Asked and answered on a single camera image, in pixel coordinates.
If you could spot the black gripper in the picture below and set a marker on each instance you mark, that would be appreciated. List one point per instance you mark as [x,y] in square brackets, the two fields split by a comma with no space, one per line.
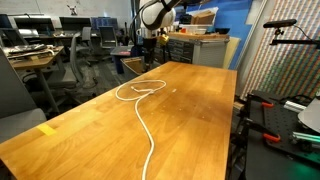
[150,45]

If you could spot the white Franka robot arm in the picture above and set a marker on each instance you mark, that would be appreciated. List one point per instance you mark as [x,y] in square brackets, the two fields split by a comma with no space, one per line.
[156,15]

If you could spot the grey bin with cardboard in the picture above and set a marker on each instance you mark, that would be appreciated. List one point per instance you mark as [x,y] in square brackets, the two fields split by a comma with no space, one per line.
[133,66]

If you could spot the blue bin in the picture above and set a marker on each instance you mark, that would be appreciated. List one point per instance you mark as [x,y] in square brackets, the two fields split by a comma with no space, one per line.
[117,61]

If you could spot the small white tape piece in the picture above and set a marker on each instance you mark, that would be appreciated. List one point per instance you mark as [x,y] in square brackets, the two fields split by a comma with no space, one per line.
[174,90]

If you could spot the black mesh office chair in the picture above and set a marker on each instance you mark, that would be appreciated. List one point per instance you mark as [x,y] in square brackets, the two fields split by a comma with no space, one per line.
[108,36]

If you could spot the grey drawer cabinet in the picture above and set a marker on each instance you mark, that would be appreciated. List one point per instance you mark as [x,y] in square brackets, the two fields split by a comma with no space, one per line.
[206,50]

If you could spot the white plastic tub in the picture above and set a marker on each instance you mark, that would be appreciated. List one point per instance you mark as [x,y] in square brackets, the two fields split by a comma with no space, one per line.
[198,29]

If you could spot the open cardboard box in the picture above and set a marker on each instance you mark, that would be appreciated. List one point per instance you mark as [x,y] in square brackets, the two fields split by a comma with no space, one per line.
[203,18]

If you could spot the grey fabric office chair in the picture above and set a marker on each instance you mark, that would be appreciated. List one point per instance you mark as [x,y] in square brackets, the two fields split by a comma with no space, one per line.
[75,56]

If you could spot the black bowl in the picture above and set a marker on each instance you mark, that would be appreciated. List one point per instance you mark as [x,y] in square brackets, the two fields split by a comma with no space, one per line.
[222,30]

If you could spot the yellow foam board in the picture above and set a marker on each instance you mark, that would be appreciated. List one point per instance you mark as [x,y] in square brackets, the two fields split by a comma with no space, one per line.
[231,50]

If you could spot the black monitor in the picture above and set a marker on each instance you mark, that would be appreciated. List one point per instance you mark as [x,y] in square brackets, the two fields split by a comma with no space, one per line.
[75,23]
[33,24]

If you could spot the small drone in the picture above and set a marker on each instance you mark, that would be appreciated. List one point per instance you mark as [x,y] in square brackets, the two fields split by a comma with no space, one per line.
[72,10]

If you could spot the wooden office desk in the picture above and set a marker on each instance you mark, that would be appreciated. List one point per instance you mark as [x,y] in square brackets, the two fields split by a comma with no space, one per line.
[36,61]

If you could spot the yellow tape patch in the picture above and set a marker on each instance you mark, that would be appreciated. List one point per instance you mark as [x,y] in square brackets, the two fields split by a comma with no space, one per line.
[46,129]

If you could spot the colourful patterned panel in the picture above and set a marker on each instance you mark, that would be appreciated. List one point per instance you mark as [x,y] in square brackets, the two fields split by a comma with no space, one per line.
[290,66]

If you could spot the large grey office chair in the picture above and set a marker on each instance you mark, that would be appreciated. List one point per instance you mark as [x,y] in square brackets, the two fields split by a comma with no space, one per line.
[13,100]

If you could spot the short silver aluminium extrusion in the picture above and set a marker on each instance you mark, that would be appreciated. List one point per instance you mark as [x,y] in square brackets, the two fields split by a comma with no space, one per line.
[295,106]

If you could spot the white machine with green light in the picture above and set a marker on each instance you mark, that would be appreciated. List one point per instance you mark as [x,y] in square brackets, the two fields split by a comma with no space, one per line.
[276,160]

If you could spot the long silver aluminium extrusion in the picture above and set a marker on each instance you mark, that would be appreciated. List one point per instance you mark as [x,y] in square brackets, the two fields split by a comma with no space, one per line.
[306,137]

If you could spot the yellow wrist camera box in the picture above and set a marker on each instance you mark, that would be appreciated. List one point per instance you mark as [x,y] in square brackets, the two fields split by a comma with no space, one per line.
[162,40]

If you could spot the black stereo camera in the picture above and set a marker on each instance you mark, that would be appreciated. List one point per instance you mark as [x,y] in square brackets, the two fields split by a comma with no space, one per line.
[280,23]

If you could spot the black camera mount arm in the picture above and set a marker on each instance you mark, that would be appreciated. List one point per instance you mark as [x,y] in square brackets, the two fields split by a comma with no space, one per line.
[293,42]

